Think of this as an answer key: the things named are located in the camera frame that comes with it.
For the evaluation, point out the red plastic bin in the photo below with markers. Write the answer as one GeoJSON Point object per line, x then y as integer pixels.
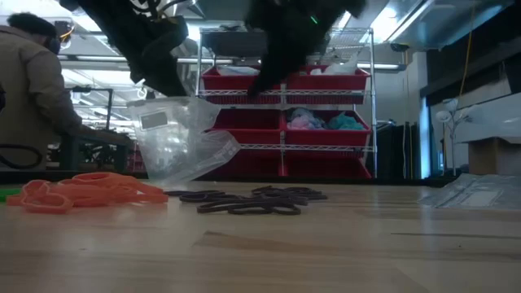
{"type": "Point", "coordinates": [248, 126]}
{"type": "Point", "coordinates": [232, 83]}
{"type": "Point", "coordinates": [325, 81]}
{"type": "Point", "coordinates": [325, 137]}
{"type": "Point", "coordinates": [325, 167]}
{"type": "Point", "coordinates": [252, 164]}

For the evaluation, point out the black plastic bin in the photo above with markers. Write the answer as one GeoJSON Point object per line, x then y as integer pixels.
{"type": "Point", "coordinates": [236, 42]}

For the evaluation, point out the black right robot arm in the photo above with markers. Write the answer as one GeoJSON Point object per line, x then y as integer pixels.
{"type": "Point", "coordinates": [350, 6]}

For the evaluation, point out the teal cloth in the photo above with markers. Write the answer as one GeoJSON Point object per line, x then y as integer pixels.
{"type": "Point", "coordinates": [346, 122]}

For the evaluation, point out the pink cloth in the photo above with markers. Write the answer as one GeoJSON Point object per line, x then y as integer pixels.
{"type": "Point", "coordinates": [301, 123]}

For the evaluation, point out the black tube stand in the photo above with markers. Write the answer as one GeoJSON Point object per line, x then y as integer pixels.
{"type": "Point", "coordinates": [110, 106]}

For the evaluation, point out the black panels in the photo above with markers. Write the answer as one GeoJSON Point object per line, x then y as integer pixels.
{"type": "Point", "coordinates": [397, 150]}

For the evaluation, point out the person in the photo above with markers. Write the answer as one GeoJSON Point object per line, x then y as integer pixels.
{"type": "Point", "coordinates": [32, 93]}

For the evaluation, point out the white plastic bag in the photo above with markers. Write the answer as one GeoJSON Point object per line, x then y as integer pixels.
{"type": "Point", "coordinates": [338, 67]}

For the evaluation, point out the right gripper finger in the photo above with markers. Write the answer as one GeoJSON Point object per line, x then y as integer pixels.
{"type": "Point", "coordinates": [266, 77]}
{"type": "Point", "coordinates": [295, 65]}

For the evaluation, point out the grey cloth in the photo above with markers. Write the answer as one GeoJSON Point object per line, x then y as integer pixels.
{"type": "Point", "coordinates": [303, 112]}

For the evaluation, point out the grey ceiling air unit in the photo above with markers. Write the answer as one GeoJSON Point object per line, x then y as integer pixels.
{"type": "Point", "coordinates": [224, 8]}

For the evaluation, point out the dark work table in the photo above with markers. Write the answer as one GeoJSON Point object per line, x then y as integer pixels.
{"type": "Point", "coordinates": [110, 140]}

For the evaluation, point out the white floor lamp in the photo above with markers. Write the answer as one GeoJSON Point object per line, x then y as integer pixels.
{"type": "Point", "coordinates": [452, 118]}

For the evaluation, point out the white cloth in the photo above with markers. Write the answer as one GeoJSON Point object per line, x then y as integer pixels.
{"type": "Point", "coordinates": [240, 70]}

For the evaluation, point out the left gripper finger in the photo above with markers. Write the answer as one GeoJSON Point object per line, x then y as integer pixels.
{"type": "Point", "coordinates": [163, 77]}
{"type": "Point", "coordinates": [136, 75]}

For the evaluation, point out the black aluminium table frame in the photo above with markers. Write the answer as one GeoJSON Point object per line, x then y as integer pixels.
{"type": "Point", "coordinates": [346, 180]}

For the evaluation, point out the cardboard box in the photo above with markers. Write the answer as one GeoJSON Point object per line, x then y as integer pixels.
{"type": "Point", "coordinates": [492, 156]}

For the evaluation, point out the black rubber band pile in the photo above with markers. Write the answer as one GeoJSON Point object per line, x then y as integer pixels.
{"type": "Point", "coordinates": [252, 201]}

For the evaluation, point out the person's black headphones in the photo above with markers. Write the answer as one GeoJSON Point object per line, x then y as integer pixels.
{"type": "Point", "coordinates": [53, 45]}

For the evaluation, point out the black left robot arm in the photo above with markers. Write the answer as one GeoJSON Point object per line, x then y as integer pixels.
{"type": "Point", "coordinates": [106, 24]}

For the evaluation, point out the green rubber band pile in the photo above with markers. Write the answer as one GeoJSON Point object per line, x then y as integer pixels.
{"type": "Point", "coordinates": [8, 193]}

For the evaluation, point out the orange rubber band pile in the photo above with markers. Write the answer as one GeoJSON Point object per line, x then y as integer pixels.
{"type": "Point", "coordinates": [93, 191]}

